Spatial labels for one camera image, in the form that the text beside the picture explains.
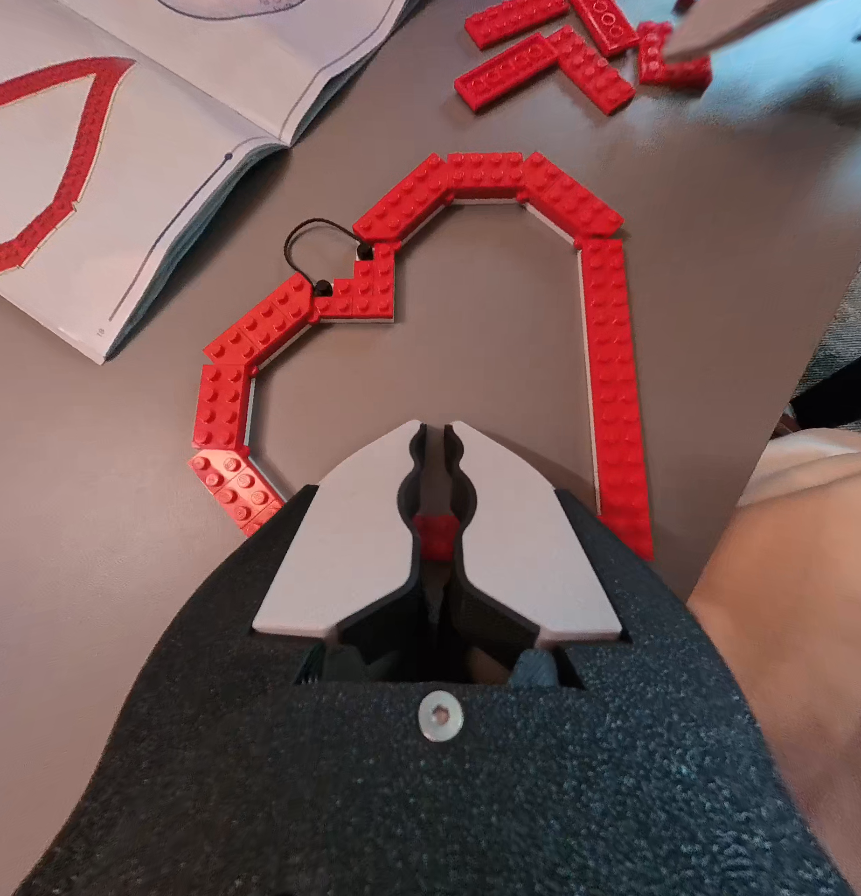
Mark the red brick heart frame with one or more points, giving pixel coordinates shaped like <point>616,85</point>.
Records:
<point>612,350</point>

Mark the open instruction booklet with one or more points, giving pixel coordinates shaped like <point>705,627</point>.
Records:
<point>192,140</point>

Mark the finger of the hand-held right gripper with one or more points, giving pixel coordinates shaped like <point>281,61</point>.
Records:
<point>731,21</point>

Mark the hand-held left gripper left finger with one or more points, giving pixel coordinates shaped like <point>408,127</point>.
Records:
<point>346,532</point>

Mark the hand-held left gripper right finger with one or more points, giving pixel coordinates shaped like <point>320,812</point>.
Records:
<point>528,546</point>

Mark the person's lap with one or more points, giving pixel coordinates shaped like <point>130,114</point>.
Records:
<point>794,630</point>

